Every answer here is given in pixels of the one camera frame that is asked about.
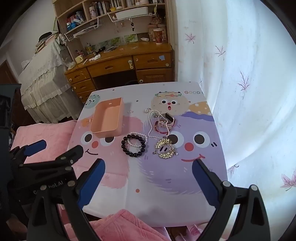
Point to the blue sticky note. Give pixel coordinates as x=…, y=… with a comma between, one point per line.
x=162, y=57

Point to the white storage box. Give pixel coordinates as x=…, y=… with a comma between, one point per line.
x=131, y=13

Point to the wooden bookshelf hutch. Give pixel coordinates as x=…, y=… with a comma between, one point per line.
x=69, y=9

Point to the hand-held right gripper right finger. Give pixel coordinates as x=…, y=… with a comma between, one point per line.
x=204, y=183

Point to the yellow mug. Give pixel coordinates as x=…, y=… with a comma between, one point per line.
x=78, y=59

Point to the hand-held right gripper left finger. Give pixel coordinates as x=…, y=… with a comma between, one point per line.
x=91, y=183

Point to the wooden desk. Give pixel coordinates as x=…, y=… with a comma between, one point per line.
x=143, y=61

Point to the white lace furniture cover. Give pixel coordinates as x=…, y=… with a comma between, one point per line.
x=44, y=88

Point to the pink fleece blanket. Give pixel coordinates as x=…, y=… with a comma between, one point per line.
x=129, y=227

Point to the small white bottle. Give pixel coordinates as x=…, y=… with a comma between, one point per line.
x=145, y=39

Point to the red printed cup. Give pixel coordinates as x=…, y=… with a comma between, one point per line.
x=158, y=36

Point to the pink bed quilt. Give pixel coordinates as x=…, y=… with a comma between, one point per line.
x=53, y=134

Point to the gold ornate hair comb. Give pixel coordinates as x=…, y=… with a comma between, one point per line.
x=165, y=148

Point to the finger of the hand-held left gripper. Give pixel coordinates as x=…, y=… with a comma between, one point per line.
x=69, y=154
x=34, y=147

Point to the stack of papers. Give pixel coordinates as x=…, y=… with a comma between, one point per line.
x=41, y=45

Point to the hanging keys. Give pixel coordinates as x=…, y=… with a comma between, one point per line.
x=132, y=26

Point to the white leaf print curtain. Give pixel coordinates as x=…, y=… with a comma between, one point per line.
x=242, y=104

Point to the white crumpled tissue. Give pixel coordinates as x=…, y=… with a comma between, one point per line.
x=94, y=57

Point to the floral gift box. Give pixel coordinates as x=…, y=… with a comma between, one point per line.
x=150, y=33

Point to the row of books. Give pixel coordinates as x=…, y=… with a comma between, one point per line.
x=104, y=7

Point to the black hat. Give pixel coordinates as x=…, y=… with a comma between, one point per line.
x=45, y=36

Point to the black tube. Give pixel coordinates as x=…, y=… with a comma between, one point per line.
x=100, y=49

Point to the pink plastic box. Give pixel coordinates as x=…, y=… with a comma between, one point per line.
x=108, y=120

